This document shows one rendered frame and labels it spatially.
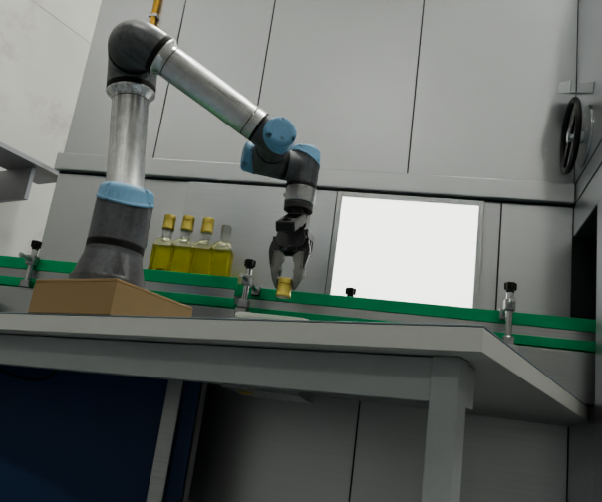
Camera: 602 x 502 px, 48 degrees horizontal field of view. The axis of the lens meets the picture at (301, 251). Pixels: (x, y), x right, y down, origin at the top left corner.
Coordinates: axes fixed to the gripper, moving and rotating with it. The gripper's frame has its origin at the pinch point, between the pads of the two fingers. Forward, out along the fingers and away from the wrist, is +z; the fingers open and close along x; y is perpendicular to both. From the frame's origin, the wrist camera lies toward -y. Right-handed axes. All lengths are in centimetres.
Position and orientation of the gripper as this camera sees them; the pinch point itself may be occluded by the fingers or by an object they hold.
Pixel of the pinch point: (285, 282)
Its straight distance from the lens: 159.2
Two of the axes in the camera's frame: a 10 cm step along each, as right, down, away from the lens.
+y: 2.5, 3.0, 9.2
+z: -1.3, 9.5, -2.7
